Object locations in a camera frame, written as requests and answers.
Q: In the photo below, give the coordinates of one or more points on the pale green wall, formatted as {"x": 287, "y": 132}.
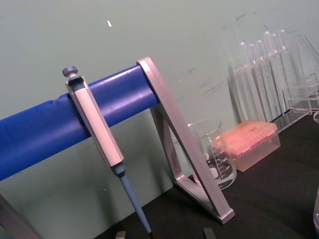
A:
{"x": 149, "y": 30}

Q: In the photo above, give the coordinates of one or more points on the black table cloth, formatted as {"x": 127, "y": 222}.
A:
{"x": 269, "y": 199}

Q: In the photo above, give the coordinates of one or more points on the clear acrylic test tube rack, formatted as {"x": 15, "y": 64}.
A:
{"x": 296, "y": 109}

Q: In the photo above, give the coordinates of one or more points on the clear glass container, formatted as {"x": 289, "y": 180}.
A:
{"x": 316, "y": 211}

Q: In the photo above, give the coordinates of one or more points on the blue bar silver pipette stand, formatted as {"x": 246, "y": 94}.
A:
{"x": 49, "y": 124}

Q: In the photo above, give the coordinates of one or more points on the clear glass beaker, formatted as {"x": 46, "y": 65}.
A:
{"x": 219, "y": 171}

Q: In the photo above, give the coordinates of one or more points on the clear test tube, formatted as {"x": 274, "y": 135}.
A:
{"x": 275, "y": 44}
{"x": 245, "y": 59}
{"x": 283, "y": 39}
{"x": 253, "y": 59}
{"x": 268, "y": 42}
{"x": 261, "y": 52}

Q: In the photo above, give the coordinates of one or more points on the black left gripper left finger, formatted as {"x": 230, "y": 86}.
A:
{"x": 120, "y": 235}

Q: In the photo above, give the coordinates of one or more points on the grey white pipette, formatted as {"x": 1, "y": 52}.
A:
{"x": 96, "y": 124}

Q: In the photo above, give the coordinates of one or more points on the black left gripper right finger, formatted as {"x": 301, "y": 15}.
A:
{"x": 208, "y": 234}

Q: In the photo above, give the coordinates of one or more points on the pink pipette tip box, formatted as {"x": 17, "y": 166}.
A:
{"x": 249, "y": 142}

